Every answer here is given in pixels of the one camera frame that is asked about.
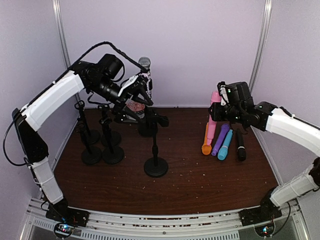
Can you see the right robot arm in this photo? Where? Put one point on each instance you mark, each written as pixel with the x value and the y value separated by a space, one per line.
pixel 237 107

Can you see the front aluminium rail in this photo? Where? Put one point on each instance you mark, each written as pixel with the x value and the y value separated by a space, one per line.
pixel 223 225

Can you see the purple microphone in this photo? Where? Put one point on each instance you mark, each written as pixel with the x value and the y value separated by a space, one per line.
pixel 222 134

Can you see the pink microphone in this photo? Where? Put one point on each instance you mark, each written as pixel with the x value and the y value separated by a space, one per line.
pixel 211 125

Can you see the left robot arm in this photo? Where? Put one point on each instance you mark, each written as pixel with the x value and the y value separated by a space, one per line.
pixel 82 75

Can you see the right aluminium frame post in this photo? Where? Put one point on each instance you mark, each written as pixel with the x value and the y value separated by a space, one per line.
pixel 262 41

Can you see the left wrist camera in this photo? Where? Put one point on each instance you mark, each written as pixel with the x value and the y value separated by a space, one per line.
pixel 131 83

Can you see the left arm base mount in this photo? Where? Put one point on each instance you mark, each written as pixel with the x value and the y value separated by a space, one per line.
pixel 65 226

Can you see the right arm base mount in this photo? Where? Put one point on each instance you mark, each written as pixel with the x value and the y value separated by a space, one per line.
pixel 262 222

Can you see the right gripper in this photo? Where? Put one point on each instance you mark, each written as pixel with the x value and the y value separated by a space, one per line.
pixel 216 114

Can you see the black microphone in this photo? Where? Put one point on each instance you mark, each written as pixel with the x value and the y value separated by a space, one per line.
pixel 241 150

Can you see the left aluminium frame post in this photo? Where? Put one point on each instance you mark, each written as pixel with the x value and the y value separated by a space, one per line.
pixel 61 33

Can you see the purple microphone's black stand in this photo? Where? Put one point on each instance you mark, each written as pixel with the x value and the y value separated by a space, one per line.
pixel 87 127

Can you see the rhinestone microphone's black stand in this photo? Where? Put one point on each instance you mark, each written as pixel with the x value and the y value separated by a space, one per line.
pixel 148 129

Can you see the orange microphone's black stand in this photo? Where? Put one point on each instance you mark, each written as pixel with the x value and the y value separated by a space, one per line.
pixel 113 154

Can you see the aluminium frame post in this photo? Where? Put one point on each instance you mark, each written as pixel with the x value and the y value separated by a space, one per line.
pixel 262 41
pixel 61 33

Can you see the silver rhinestone microphone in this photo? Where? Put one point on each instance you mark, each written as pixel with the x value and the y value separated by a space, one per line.
pixel 146 63

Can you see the orange microphone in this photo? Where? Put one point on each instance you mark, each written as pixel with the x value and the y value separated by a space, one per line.
pixel 206 147

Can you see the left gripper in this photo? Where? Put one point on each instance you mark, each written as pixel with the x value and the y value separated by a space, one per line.
pixel 120 110

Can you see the blue microphone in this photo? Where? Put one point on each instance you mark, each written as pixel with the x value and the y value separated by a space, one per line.
pixel 223 151

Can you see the blue microphone's black stand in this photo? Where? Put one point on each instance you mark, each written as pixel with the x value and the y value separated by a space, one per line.
pixel 109 136

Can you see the pink microphone's black stand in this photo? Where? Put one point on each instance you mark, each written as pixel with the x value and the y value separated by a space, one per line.
pixel 156 167

